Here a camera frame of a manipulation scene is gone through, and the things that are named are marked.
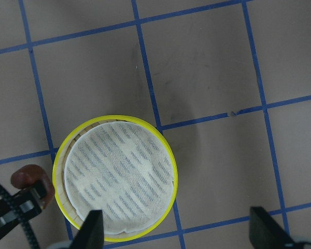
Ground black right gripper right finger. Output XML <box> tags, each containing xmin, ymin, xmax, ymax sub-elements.
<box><xmin>249</xmin><ymin>206</ymin><xmax>295</xmax><ymax>249</ymax></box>

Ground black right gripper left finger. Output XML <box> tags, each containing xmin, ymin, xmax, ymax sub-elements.
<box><xmin>70</xmin><ymin>210</ymin><xmax>104</xmax><ymax>249</ymax></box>

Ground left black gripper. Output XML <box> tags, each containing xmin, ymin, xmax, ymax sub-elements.
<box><xmin>0</xmin><ymin>181</ymin><xmax>47</xmax><ymax>240</ymax></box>

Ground reddish brown bun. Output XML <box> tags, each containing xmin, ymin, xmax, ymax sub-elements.
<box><xmin>10</xmin><ymin>164</ymin><xmax>55</xmax><ymax>209</ymax></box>

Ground yellow bamboo steamer top tier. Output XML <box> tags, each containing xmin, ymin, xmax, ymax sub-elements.
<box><xmin>52</xmin><ymin>115</ymin><xmax>178</xmax><ymax>242</ymax></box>

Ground white cloth liner top steamer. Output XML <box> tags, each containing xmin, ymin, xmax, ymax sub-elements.
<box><xmin>64</xmin><ymin>121</ymin><xmax>174</xmax><ymax>235</ymax></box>

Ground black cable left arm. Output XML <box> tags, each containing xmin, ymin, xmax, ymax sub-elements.
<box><xmin>0</xmin><ymin>176</ymin><xmax>41</xmax><ymax>249</ymax></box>

